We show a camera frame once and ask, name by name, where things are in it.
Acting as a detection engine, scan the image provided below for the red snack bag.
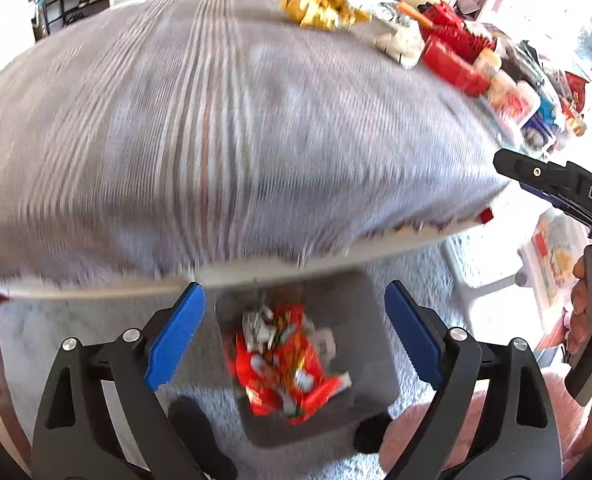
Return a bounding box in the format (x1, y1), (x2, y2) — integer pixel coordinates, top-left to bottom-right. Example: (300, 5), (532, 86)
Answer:
(229, 302), (352, 426)

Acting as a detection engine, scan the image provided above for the beige carton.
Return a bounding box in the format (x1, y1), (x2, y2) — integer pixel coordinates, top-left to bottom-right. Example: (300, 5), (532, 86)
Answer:
(366, 20), (425, 70)

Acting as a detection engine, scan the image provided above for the yellow paper bag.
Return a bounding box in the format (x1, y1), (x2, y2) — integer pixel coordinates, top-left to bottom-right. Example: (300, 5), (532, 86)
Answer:
(280, 0), (372, 30)

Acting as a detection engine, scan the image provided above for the grey trash bin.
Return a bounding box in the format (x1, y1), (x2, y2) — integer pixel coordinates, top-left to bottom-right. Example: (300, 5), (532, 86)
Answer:
(216, 270), (399, 448)

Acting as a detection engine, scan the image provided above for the person's right hand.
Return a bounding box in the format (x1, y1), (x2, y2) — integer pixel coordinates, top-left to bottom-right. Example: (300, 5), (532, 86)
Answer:
(566, 257), (592, 356)

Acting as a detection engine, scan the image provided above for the white pink-label bottle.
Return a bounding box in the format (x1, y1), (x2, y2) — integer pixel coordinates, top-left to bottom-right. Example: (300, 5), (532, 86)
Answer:
(496, 80), (541, 128)

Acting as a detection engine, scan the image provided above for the white yellow-lid bottle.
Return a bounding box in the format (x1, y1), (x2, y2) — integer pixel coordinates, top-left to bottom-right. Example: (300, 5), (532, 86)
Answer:
(473, 48), (502, 79)

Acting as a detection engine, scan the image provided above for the red packaged goods box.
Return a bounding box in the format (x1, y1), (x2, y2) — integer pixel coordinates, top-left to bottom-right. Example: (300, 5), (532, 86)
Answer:
(422, 36), (490, 96)

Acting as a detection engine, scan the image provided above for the grey plaid table cloth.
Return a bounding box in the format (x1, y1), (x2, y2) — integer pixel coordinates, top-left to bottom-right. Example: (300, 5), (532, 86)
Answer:
(0, 0), (508, 285)

